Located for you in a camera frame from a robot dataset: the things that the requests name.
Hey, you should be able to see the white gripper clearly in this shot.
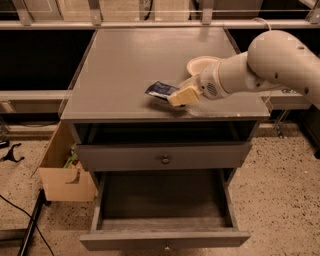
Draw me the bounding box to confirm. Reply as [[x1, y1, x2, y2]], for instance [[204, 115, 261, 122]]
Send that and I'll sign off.
[[168, 62, 230, 106]]

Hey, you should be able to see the blue rxbar wrapper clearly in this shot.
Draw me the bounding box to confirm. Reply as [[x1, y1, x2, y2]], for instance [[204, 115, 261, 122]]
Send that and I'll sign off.
[[145, 81, 178, 101]]

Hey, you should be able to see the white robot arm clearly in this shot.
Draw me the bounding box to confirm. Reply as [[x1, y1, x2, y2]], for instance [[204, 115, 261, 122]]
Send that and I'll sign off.
[[168, 30, 320, 106]]

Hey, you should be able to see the grey upper drawer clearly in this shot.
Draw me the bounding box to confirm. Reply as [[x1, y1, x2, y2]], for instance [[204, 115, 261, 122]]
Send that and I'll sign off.
[[76, 142, 252, 172]]

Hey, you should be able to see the round upper drawer knob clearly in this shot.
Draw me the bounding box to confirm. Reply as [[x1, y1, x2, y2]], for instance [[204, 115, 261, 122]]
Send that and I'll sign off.
[[161, 155, 170, 164]]

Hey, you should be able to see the grey wooden drawer cabinet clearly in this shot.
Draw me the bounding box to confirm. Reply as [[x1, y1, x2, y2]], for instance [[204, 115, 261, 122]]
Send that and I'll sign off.
[[60, 26, 271, 188]]

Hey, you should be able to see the grey open lower drawer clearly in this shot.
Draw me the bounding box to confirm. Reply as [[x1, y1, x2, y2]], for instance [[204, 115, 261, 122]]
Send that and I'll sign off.
[[80, 169, 250, 251]]

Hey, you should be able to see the green item in box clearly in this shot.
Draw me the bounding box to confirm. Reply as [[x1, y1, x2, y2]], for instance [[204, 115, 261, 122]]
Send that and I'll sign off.
[[64, 145, 78, 168]]

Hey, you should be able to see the black metal floor bar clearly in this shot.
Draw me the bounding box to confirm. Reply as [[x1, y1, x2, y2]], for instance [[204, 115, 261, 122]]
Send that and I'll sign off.
[[17, 189, 46, 256]]

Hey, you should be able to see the black clamp tool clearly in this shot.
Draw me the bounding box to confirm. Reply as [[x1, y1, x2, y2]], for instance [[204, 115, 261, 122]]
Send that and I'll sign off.
[[0, 143, 24, 163]]

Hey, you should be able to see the white cable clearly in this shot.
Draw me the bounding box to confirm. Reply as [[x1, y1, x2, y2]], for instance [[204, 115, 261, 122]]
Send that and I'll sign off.
[[252, 17, 273, 32]]

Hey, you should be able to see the metal railing frame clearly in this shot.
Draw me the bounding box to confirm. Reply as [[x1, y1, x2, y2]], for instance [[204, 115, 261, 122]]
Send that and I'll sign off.
[[0, 0, 320, 30]]

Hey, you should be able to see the black floor cable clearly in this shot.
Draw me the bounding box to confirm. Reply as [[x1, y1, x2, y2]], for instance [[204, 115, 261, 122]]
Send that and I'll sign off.
[[0, 194, 56, 256]]

